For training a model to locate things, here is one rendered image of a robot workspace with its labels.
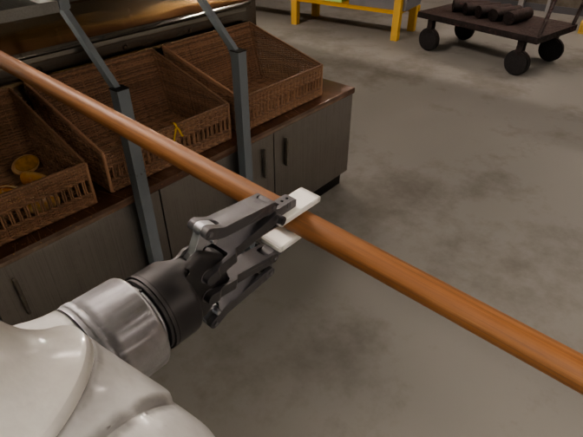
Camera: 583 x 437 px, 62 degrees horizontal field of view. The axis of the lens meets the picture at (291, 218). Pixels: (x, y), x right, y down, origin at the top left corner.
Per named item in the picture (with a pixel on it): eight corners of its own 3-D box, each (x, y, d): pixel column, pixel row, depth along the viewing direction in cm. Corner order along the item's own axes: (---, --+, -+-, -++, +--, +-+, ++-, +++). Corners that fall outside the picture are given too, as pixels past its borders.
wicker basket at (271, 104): (167, 105, 223) (158, 44, 207) (252, 74, 259) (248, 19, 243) (242, 134, 198) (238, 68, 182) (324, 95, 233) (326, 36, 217)
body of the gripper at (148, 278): (111, 262, 42) (193, 216, 48) (126, 326, 47) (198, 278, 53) (166, 305, 38) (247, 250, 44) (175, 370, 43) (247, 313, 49)
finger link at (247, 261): (209, 295, 46) (208, 306, 46) (284, 255, 54) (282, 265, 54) (182, 275, 48) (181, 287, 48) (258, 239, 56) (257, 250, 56)
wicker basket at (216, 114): (42, 150, 187) (19, 81, 171) (162, 107, 221) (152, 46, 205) (111, 195, 161) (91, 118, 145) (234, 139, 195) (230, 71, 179)
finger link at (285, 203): (255, 220, 51) (255, 197, 49) (285, 201, 54) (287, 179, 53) (265, 226, 50) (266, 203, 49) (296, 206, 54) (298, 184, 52)
